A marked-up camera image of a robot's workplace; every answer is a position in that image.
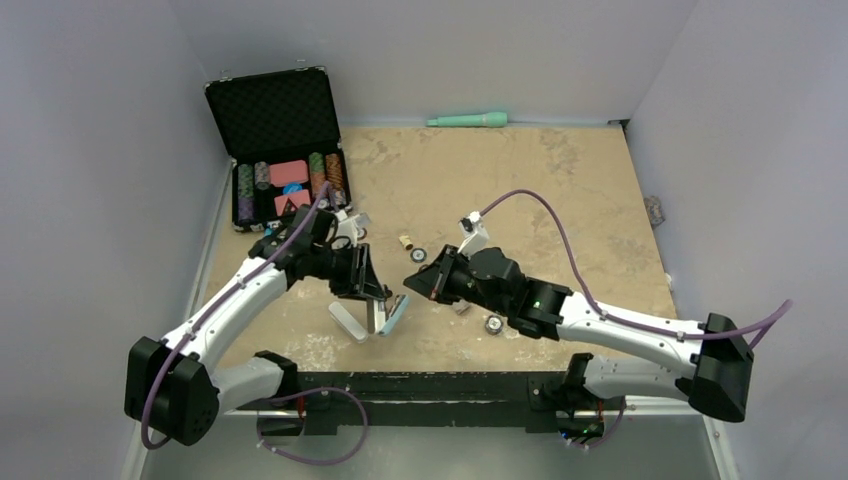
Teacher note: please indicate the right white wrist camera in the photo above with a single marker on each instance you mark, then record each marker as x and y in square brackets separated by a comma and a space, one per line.
[475, 234]

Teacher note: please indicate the pink card deck lower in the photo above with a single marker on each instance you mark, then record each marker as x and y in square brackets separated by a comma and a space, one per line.
[291, 201]

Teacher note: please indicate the pink card deck upper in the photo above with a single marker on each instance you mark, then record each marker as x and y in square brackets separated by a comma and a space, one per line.
[285, 173]

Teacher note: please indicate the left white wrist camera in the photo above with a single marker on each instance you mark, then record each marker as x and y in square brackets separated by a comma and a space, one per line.
[349, 230]

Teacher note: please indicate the light blue stapler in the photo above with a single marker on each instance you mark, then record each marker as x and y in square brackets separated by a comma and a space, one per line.
[383, 315]

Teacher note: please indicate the poker chip stack on table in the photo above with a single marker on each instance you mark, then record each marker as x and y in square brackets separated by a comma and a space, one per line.
[493, 325]

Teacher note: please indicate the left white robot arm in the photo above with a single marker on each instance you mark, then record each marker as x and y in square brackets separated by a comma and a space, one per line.
[175, 386]

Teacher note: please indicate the black poker chip case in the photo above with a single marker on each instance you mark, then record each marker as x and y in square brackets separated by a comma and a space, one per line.
[272, 118]

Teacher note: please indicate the red white card box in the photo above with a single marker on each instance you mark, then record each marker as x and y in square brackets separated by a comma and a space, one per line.
[461, 307]

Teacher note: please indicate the blue dealer chip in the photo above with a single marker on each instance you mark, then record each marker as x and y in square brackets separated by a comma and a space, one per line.
[292, 188]

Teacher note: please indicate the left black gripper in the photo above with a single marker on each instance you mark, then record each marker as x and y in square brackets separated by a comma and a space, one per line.
[360, 279]

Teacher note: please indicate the upper poker chip in row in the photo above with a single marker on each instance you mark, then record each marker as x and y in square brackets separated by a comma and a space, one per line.
[418, 255]

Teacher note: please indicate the mint green marker pen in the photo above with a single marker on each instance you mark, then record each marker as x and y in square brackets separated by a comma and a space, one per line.
[484, 120]

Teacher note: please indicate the white stapler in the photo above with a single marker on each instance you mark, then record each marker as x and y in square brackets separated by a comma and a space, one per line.
[345, 320]

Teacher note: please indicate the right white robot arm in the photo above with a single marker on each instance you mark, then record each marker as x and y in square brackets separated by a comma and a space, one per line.
[706, 364]

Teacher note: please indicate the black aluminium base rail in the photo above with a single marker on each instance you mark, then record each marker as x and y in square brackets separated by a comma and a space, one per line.
[535, 401]

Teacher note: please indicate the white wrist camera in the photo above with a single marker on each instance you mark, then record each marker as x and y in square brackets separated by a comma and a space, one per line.
[475, 234]
[349, 230]

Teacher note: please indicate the pink card deck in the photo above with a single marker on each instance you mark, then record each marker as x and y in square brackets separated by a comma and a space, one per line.
[291, 201]
[285, 173]

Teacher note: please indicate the orange chip column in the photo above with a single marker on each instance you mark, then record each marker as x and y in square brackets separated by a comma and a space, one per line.
[327, 168]

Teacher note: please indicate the green chip column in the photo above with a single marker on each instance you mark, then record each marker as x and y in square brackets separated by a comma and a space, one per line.
[245, 193]

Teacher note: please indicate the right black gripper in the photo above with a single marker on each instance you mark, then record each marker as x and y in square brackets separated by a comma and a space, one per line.
[430, 281]

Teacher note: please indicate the small cork piece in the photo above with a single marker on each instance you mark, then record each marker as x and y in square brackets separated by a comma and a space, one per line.
[406, 242]

